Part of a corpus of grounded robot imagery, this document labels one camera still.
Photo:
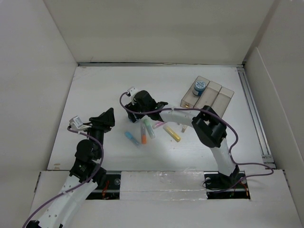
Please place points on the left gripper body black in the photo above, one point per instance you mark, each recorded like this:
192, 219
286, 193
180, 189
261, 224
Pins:
98, 130

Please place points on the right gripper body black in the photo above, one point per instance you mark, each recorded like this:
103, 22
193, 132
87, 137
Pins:
135, 106

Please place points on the orange highlighter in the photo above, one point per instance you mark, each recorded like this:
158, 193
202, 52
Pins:
143, 134

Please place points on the blue highlighter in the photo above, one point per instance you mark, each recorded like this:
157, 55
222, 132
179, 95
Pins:
132, 139

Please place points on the pink highlighter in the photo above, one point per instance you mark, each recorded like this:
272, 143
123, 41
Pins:
158, 124

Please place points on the green highlighter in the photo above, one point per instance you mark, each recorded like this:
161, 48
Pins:
149, 128

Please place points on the yellow highlighter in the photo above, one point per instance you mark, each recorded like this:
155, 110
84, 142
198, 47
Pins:
168, 130

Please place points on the blue white jar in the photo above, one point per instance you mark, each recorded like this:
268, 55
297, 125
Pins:
199, 87
132, 117

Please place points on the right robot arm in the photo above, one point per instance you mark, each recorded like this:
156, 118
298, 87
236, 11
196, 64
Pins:
209, 127

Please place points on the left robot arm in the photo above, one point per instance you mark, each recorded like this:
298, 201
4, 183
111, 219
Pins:
85, 175

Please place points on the clear three-compartment organizer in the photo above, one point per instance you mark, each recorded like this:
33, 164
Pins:
215, 95

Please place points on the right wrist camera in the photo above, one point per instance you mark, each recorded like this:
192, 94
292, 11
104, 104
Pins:
132, 91

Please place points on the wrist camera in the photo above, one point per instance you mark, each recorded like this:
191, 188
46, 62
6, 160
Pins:
132, 91
75, 123

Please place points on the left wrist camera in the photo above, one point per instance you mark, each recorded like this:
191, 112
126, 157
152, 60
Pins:
75, 123

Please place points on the right aluminium rail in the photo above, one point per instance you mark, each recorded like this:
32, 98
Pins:
265, 150

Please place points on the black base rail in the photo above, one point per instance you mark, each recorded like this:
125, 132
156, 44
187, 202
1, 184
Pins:
215, 190

